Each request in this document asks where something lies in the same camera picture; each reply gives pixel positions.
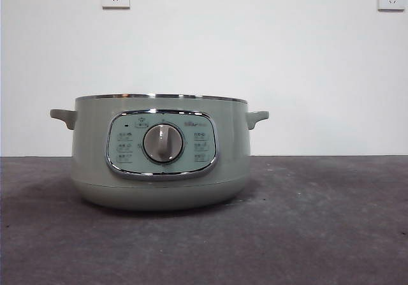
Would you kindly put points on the green electric cooking pot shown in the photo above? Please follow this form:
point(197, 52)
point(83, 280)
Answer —
point(89, 144)

